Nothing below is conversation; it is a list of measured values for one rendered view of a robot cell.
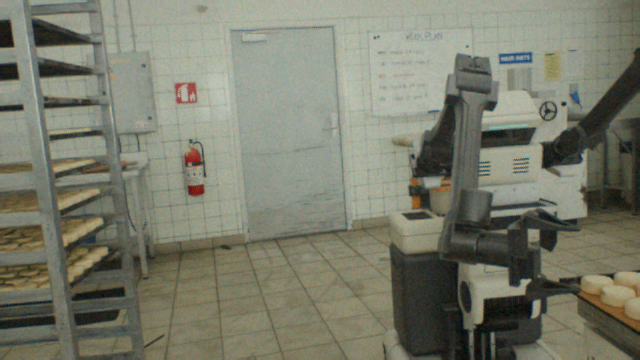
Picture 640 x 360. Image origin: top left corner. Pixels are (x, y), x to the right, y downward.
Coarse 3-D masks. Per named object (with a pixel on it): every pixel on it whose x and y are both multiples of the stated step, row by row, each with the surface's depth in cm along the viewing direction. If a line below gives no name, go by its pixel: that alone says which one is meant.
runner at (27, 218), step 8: (0, 216) 117; (8, 216) 117; (16, 216) 117; (24, 216) 117; (32, 216) 117; (0, 224) 117; (8, 224) 117; (16, 224) 117; (24, 224) 117; (32, 224) 117
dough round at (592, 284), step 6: (588, 276) 91; (594, 276) 91; (600, 276) 90; (582, 282) 89; (588, 282) 88; (594, 282) 88; (600, 282) 88; (606, 282) 87; (612, 282) 88; (582, 288) 90; (588, 288) 88; (594, 288) 87; (600, 288) 87; (594, 294) 88; (600, 294) 87
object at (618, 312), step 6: (582, 294) 88; (588, 294) 88; (636, 294) 87; (588, 300) 86; (594, 300) 85; (600, 300) 85; (600, 306) 83; (606, 306) 83; (612, 306) 83; (612, 312) 80; (618, 312) 80; (624, 312) 80; (618, 318) 78; (624, 318) 78; (630, 318) 78; (630, 324) 76; (636, 324) 76
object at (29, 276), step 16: (80, 256) 149; (96, 256) 148; (0, 272) 141; (16, 272) 137; (32, 272) 135; (48, 272) 135; (80, 272) 136; (0, 288) 123; (16, 288) 123; (32, 288) 123
